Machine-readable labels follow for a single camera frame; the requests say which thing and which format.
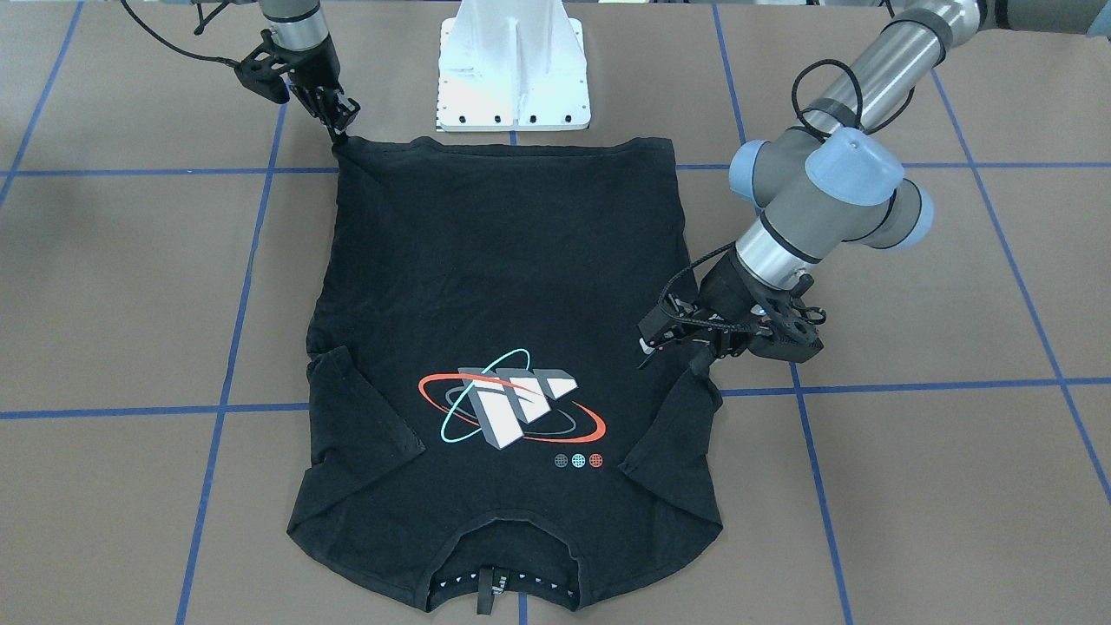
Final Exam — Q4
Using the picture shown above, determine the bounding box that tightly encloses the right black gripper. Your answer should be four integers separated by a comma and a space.
286, 38, 361, 145

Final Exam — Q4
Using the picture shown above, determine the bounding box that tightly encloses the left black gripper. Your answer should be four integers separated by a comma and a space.
635, 246, 772, 379

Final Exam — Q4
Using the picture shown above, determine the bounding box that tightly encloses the black printed t-shirt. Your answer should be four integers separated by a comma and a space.
288, 137, 722, 612

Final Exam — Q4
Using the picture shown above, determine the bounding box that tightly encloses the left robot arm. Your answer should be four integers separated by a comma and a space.
638, 1, 1108, 373

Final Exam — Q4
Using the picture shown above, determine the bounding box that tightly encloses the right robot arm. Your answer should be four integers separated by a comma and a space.
258, 1, 360, 145

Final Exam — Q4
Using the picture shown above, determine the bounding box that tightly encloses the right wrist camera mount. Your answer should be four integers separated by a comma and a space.
233, 29, 298, 104

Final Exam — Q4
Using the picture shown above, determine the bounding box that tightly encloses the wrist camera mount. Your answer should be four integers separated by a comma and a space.
233, 29, 298, 104
747, 272, 828, 363

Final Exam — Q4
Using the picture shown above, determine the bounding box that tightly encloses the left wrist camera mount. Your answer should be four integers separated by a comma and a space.
747, 272, 828, 363

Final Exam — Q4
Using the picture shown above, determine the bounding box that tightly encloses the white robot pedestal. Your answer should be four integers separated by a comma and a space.
436, 1, 592, 132

